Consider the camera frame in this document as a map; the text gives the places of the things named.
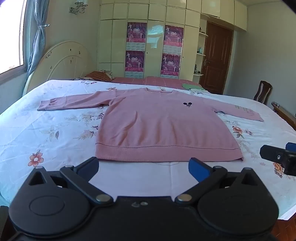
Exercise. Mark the silver wall lamp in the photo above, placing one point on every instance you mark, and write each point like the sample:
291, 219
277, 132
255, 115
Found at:
79, 7

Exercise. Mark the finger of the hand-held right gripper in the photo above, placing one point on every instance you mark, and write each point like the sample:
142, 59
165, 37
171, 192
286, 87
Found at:
272, 155
291, 146

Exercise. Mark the brown wooden furniture edge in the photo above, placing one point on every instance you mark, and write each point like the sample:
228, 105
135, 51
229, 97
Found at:
285, 114

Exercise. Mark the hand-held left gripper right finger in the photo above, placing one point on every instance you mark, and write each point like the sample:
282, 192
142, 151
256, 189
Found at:
196, 167

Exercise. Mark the light blue curtain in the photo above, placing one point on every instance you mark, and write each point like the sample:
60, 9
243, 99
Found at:
34, 41

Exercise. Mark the dark wooden chair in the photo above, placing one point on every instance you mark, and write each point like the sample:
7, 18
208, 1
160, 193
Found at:
262, 92

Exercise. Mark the brown wooden door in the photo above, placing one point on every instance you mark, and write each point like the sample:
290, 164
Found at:
216, 58

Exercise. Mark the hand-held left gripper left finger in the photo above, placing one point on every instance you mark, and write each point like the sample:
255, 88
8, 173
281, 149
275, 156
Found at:
89, 166

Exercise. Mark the pink wall poster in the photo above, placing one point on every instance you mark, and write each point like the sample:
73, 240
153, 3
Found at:
173, 35
136, 32
170, 64
134, 61

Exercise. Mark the white floral bed sheet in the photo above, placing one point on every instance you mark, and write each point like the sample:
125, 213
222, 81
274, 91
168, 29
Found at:
57, 120

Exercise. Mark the cream round bed headboard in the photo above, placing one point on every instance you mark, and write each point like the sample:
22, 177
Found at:
62, 60

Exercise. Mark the striped patterned pillow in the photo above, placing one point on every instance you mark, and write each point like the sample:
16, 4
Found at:
98, 75

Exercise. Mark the light green cloth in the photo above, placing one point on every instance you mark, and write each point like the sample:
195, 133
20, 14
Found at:
193, 87

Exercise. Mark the window with white frame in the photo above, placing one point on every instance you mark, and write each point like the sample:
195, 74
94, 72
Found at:
11, 34

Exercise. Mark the silver curtain tieback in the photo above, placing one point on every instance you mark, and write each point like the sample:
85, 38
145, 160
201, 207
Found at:
43, 25

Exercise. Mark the white corner shelf unit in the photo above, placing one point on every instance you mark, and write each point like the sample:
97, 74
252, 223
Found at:
201, 53

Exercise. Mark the cream glossy wardrobe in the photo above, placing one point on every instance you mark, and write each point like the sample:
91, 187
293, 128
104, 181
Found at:
155, 53

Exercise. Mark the red checked blanket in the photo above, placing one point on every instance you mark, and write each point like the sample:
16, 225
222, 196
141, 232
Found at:
159, 81

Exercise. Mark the pink long-sleeve sweater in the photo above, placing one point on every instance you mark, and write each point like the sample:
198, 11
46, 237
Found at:
161, 125

